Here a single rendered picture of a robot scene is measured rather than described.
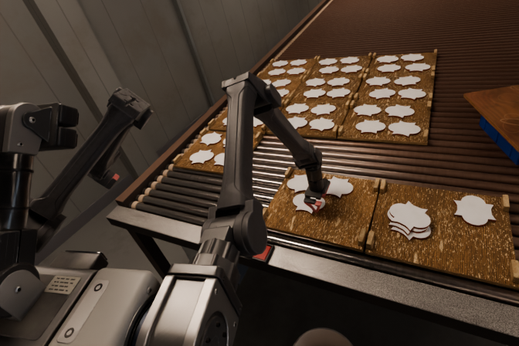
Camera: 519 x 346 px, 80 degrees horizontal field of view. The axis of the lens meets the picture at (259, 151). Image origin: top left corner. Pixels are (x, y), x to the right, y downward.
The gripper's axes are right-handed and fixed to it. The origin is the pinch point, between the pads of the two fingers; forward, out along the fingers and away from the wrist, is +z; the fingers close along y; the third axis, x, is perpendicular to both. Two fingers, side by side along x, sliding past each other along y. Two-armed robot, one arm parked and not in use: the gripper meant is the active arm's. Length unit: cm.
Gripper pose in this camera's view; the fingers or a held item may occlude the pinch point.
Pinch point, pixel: (319, 203)
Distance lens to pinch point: 129.2
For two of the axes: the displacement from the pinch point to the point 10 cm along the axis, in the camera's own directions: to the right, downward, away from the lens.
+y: -4.5, 6.1, -6.5
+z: 2.4, 7.8, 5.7
